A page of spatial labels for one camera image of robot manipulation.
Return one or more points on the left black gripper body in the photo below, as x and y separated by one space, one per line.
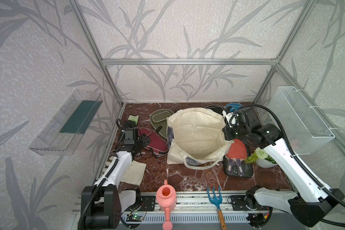
141 142

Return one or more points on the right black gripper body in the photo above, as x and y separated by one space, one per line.
235 132

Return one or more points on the maroon paddle case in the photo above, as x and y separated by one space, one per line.
157 146

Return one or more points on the olive green paddle case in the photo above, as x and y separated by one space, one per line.
159 119

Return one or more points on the clear case red paddles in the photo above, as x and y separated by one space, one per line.
234 164

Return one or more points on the beige canvas tote bag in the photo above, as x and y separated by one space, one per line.
195 138

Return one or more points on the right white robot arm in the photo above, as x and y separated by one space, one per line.
314 198

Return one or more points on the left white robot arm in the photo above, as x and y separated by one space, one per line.
101 204

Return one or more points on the black and green work glove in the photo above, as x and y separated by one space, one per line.
131 122

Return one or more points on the potted flower plant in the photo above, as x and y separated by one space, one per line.
261 158

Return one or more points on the beige gardening glove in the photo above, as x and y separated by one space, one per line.
133 172

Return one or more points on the pink watering can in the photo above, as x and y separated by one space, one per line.
167 200

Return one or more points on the clear plastic shelf tray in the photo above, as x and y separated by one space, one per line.
65 130

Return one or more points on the blue hand rake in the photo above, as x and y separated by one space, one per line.
216 201

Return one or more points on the white wire basket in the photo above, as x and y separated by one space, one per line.
305 129

